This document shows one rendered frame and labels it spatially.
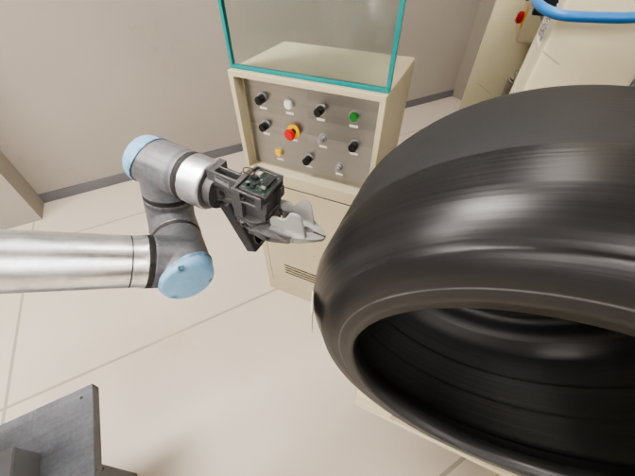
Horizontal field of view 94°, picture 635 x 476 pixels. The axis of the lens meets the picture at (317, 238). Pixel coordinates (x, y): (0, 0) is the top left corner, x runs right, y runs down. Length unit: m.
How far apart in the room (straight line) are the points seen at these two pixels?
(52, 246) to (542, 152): 0.57
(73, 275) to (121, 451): 1.38
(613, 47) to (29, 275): 0.83
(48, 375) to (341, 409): 1.51
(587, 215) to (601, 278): 0.04
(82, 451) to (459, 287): 1.10
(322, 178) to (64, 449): 1.16
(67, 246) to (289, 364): 1.36
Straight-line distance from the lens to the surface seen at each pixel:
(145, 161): 0.59
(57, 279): 0.53
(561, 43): 0.62
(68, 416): 1.27
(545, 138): 0.34
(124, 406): 1.90
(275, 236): 0.49
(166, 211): 0.63
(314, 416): 1.64
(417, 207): 0.30
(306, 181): 1.21
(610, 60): 0.64
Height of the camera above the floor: 1.60
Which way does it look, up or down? 46 degrees down
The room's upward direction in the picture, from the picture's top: straight up
